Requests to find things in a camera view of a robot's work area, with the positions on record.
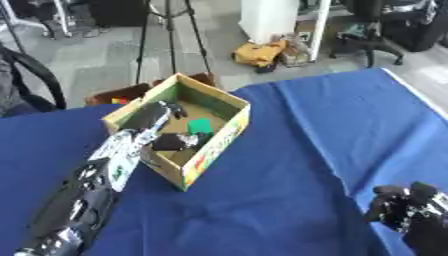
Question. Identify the black chair with armrest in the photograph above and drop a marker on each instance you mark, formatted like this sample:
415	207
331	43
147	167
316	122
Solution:
29	83

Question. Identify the black office chair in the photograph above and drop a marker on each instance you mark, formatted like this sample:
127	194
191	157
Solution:
373	30

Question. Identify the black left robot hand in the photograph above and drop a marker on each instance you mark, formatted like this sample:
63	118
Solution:
153	115

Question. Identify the brown box with toys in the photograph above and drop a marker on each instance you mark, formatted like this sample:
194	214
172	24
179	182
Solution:
125	94

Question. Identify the white cabinet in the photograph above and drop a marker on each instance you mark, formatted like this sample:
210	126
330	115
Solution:
269	20

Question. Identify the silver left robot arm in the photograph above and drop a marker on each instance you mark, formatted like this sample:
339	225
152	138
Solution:
81	196

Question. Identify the green block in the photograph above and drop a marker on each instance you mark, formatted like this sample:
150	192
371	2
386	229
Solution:
200	126

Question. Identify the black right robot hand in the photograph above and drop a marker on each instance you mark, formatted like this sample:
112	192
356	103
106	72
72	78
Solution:
402	206

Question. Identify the black tripod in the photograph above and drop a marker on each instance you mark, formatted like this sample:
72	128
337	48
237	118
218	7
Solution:
171	36

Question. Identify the tan cardboard box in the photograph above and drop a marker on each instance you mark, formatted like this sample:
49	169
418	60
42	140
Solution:
192	133

